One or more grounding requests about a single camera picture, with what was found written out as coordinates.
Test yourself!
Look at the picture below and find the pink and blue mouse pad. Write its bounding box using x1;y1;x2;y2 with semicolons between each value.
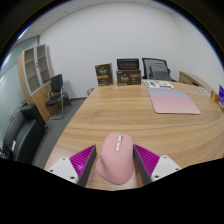
147;88;202;116

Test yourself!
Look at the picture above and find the black box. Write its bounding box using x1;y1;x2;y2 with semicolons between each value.
116;58;140;71

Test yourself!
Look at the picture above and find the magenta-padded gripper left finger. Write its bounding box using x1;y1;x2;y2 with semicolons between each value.
46;144;98;188

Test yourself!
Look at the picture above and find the wide brown carton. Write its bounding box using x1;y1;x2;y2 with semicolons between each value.
116;69;142;87

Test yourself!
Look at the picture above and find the wooden side cabinet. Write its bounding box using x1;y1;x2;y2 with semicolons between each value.
178;70;214;98

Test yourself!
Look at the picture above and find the grey backpack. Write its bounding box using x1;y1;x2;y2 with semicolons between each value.
148;63;172;82

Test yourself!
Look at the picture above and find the black visitor chair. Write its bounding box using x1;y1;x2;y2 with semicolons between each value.
45;73;72;120

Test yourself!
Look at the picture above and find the long ceiling light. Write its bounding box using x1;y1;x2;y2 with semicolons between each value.
16;25;33;41

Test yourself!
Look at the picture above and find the small orange box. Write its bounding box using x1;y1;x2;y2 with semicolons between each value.
210;90;221;103

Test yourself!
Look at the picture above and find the wooden shelf unit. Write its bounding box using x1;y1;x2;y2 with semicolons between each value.
17;44;56;123

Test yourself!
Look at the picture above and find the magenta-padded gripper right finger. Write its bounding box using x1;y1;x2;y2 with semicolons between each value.
132;143;182;186

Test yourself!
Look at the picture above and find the white sticker sheet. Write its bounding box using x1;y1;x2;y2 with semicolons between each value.
142;79;175;90

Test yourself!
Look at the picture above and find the black sofa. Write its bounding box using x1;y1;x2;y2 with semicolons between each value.
2;103;48;165

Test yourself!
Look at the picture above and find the black mesh office chair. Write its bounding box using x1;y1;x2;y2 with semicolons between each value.
141;57;178;83

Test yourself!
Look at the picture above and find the pink computer mouse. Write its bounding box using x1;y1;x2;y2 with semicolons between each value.
95;132;135;186

